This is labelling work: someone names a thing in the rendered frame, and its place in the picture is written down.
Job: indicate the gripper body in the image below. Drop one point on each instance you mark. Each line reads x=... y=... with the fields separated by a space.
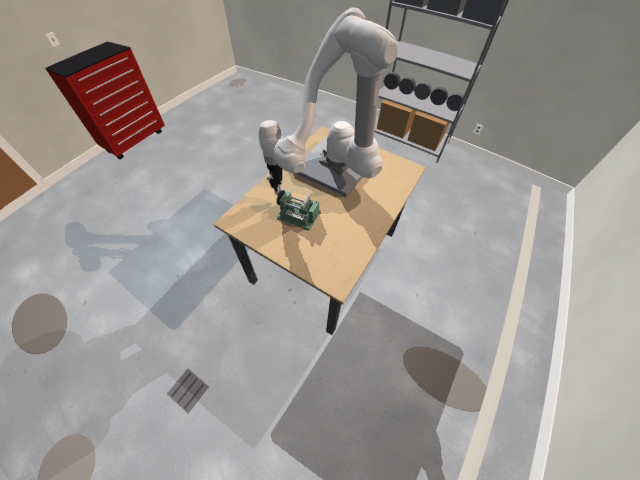
x=273 y=169

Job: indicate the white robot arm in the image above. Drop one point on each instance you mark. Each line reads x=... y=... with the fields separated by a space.
x=372 y=48

